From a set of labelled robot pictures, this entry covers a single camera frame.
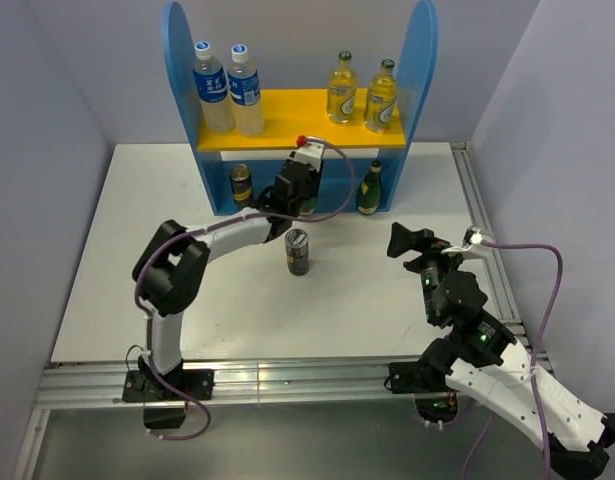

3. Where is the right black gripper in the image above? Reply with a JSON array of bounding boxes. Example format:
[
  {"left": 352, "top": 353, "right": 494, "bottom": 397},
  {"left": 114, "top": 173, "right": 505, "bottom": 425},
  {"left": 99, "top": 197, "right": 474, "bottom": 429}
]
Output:
[{"left": 386, "top": 221, "right": 473, "bottom": 323}]

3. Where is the green glass bottle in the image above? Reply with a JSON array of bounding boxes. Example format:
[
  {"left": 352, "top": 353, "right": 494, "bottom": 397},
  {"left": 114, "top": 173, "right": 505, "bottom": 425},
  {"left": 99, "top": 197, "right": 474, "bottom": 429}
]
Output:
[
  {"left": 356, "top": 160, "right": 382, "bottom": 215},
  {"left": 300, "top": 197, "right": 317, "bottom": 217}
]

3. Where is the black drink can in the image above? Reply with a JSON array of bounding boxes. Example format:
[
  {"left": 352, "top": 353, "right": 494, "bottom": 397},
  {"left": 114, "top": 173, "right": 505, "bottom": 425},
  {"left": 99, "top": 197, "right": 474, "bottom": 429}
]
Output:
[
  {"left": 229, "top": 163, "right": 254, "bottom": 210},
  {"left": 284, "top": 229, "right": 309, "bottom": 276}
]

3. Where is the clear soda bottle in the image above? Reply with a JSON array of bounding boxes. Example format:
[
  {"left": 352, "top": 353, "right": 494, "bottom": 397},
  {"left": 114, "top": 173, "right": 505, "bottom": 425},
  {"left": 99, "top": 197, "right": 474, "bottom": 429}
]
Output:
[
  {"left": 327, "top": 50, "right": 357, "bottom": 124},
  {"left": 363, "top": 58, "right": 397, "bottom": 133}
]

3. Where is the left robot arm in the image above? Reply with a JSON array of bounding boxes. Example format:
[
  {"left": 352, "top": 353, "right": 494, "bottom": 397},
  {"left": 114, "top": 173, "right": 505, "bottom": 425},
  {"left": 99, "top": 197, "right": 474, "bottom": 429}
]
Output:
[{"left": 132, "top": 159, "right": 322, "bottom": 401}]

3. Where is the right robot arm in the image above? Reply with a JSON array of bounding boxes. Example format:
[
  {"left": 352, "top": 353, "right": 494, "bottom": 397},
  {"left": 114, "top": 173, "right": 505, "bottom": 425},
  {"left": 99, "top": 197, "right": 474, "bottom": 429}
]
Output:
[{"left": 385, "top": 222, "right": 615, "bottom": 479}]

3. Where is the blue and yellow shelf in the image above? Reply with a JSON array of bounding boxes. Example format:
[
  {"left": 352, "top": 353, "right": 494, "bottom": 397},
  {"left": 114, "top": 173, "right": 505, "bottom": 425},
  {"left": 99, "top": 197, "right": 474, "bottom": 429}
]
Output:
[{"left": 162, "top": 1, "right": 439, "bottom": 215}]

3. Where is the right blue-label water bottle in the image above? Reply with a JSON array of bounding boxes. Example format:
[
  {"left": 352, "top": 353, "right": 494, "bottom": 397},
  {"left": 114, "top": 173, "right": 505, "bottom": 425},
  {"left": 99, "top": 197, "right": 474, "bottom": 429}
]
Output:
[{"left": 227, "top": 44, "right": 265, "bottom": 137}]

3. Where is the blue-label water bottle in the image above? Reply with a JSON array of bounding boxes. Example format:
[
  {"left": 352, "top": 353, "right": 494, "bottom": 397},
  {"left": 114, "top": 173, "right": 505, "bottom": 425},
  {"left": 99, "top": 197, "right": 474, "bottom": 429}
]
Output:
[
  {"left": 227, "top": 44, "right": 265, "bottom": 137},
  {"left": 193, "top": 41, "right": 235, "bottom": 135}
]

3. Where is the left blue-label water bottle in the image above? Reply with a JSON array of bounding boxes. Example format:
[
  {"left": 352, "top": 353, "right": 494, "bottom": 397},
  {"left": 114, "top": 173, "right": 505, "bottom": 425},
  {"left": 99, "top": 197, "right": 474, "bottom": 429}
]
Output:
[{"left": 193, "top": 41, "right": 235, "bottom": 135}]

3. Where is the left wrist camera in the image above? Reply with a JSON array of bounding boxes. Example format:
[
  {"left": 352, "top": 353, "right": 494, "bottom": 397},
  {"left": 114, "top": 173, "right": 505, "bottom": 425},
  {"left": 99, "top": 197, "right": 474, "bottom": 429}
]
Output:
[{"left": 288, "top": 135, "right": 324, "bottom": 172}]

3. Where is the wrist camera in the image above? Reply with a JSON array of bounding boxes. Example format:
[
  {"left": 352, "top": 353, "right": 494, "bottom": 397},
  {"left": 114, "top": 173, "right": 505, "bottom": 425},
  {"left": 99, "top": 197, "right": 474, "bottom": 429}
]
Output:
[
  {"left": 441, "top": 225, "right": 494, "bottom": 260},
  {"left": 288, "top": 135, "right": 324, "bottom": 172}
]

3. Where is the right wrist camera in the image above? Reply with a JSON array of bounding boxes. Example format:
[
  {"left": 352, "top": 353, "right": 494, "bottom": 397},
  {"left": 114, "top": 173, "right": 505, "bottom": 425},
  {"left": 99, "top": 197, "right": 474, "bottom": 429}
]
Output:
[{"left": 441, "top": 225, "right": 494, "bottom": 260}]

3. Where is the aluminium front rail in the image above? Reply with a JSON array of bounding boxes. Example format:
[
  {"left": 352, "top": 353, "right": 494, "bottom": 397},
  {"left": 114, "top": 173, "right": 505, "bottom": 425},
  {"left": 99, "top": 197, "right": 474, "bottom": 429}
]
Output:
[{"left": 32, "top": 355, "right": 418, "bottom": 410}]

